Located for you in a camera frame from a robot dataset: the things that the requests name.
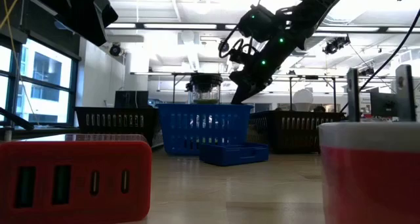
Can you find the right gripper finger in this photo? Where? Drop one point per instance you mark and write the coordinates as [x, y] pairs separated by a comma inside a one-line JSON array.
[[243, 94]]

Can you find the red multiport USB charger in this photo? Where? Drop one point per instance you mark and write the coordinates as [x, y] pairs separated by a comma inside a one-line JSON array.
[[75, 151]]

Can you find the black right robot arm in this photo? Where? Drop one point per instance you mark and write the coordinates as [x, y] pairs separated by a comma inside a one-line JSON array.
[[308, 17]]

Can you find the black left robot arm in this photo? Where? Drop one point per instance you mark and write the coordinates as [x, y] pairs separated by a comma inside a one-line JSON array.
[[39, 0]]

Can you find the black ceiling spotlight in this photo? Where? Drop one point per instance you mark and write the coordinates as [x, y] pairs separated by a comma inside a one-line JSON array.
[[115, 50], [223, 46], [334, 45]]

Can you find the overhead LED light bar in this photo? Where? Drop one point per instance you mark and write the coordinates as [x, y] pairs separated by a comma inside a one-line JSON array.
[[139, 26]]

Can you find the white light bulb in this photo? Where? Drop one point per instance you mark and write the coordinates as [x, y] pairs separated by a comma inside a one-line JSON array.
[[302, 99]]

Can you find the large glass window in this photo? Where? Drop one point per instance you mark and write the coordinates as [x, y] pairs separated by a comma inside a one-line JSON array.
[[46, 69]]

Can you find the blue plastic basket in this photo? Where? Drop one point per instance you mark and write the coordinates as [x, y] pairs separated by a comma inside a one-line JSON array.
[[164, 142]]

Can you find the black computer monitor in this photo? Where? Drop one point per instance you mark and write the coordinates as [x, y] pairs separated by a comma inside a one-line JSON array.
[[131, 100], [384, 105]]

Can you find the black plastic basket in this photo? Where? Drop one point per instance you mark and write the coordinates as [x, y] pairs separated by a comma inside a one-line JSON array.
[[328, 142], [80, 119]]

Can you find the background black rig frame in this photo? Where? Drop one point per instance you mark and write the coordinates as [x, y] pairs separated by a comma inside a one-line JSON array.
[[315, 77]]

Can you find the black metal table frame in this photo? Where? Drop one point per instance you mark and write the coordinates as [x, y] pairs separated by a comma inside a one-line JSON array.
[[39, 132]]

